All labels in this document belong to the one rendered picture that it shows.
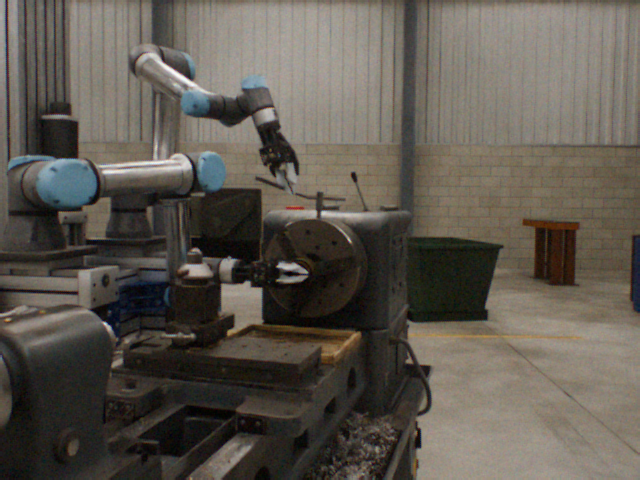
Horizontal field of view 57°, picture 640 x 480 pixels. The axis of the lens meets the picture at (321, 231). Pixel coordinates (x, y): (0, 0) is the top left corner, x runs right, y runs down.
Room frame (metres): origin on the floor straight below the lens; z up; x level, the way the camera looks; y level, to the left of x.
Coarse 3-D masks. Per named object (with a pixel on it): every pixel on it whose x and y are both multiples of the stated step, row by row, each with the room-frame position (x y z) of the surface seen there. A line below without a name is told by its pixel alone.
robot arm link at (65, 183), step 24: (48, 168) 1.36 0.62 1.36; (72, 168) 1.38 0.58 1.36; (96, 168) 1.44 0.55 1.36; (120, 168) 1.51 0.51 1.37; (144, 168) 1.56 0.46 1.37; (168, 168) 1.61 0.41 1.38; (192, 168) 1.65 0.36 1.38; (216, 168) 1.71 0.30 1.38; (48, 192) 1.35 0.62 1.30; (72, 192) 1.38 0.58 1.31; (96, 192) 1.44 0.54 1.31; (120, 192) 1.52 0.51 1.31; (144, 192) 1.58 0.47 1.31; (192, 192) 1.70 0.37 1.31
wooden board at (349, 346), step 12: (252, 324) 1.85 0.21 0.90; (240, 336) 1.75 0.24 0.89; (252, 336) 1.76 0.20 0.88; (264, 336) 1.77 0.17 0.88; (300, 336) 1.77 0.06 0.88; (312, 336) 1.77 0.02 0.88; (324, 336) 1.77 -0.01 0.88; (336, 336) 1.76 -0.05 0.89; (348, 336) 1.75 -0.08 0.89; (360, 336) 1.75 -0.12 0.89; (324, 348) 1.62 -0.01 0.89; (336, 348) 1.63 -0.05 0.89; (348, 348) 1.61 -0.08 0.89; (324, 360) 1.48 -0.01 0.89; (336, 360) 1.49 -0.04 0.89
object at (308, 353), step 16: (128, 352) 1.27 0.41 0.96; (144, 352) 1.27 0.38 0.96; (160, 352) 1.25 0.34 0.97; (176, 352) 1.24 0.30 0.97; (208, 352) 1.24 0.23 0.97; (224, 352) 1.24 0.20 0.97; (240, 352) 1.24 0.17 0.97; (256, 352) 1.25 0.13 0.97; (272, 352) 1.25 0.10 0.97; (288, 352) 1.25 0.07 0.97; (304, 352) 1.25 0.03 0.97; (320, 352) 1.31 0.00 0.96; (144, 368) 1.27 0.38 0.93; (160, 368) 1.26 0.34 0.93; (176, 368) 1.24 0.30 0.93; (192, 368) 1.23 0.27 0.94; (208, 368) 1.22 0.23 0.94; (224, 368) 1.21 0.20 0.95; (240, 368) 1.20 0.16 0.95; (256, 368) 1.19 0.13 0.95; (272, 368) 1.18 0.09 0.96; (288, 368) 1.17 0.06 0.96; (304, 368) 1.20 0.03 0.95; (288, 384) 1.17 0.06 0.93
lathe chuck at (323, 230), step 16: (288, 224) 1.88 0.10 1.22; (304, 224) 1.87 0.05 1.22; (320, 224) 1.85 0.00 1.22; (336, 224) 1.87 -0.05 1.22; (272, 240) 1.90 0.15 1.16; (304, 240) 1.87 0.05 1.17; (320, 240) 1.85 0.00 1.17; (336, 240) 1.84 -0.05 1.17; (352, 240) 1.85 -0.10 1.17; (272, 256) 1.90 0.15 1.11; (320, 256) 1.85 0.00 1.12; (336, 256) 1.84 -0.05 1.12; (336, 272) 1.84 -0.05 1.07; (352, 272) 1.82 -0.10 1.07; (272, 288) 1.90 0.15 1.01; (288, 288) 1.88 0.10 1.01; (320, 288) 1.85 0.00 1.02; (336, 288) 1.84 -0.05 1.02; (352, 288) 1.82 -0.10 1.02; (304, 304) 1.87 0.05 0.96; (320, 304) 1.85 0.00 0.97; (336, 304) 1.84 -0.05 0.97
